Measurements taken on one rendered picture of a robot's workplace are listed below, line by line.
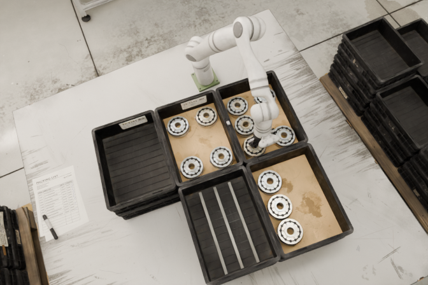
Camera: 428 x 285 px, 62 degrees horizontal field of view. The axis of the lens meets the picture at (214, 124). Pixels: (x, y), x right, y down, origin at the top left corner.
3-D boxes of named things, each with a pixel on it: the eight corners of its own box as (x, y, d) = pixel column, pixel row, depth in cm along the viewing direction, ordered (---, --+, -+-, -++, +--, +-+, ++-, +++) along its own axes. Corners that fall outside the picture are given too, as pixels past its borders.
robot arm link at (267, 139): (260, 149, 145) (261, 144, 139) (248, 127, 150) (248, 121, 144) (280, 140, 146) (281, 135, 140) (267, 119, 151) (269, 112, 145)
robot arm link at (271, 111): (282, 118, 130) (274, 81, 130) (258, 123, 130) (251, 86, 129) (278, 118, 137) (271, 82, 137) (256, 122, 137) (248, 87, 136)
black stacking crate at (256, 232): (181, 194, 158) (177, 188, 148) (244, 173, 160) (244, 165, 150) (209, 287, 141) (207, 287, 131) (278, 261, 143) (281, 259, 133)
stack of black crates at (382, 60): (325, 74, 257) (341, 33, 217) (361, 58, 261) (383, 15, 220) (357, 118, 240) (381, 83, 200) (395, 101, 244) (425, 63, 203)
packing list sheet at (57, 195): (28, 181, 178) (28, 180, 178) (72, 162, 181) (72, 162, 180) (41, 243, 164) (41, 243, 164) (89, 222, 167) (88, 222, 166)
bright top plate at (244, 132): (231, 119, 167) (231, 119, 167) (251, 112, 168) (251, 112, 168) (239, 138, 163) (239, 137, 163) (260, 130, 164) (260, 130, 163)
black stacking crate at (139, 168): (100, 139, 173) (91, 130, 163) (158, 120, 175) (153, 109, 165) (116, 217, 156) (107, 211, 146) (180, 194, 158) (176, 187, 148)
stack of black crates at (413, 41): (373, 53, 262) (385, 33, 241) (407, 39, 265) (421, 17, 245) (407, 95, 245) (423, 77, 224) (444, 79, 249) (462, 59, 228)
